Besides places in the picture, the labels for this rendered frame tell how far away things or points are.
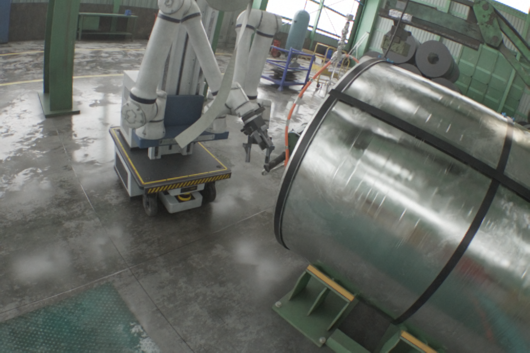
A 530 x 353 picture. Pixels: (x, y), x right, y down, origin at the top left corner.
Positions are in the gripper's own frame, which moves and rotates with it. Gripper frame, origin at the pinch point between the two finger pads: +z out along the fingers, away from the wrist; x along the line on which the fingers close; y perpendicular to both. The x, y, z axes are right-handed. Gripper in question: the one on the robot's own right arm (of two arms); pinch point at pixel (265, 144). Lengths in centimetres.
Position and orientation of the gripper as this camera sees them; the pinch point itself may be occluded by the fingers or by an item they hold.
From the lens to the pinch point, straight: 140.1
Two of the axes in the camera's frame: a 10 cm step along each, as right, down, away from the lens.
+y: -7.4, 4.9, -4.5
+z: 5.2, 8.5, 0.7
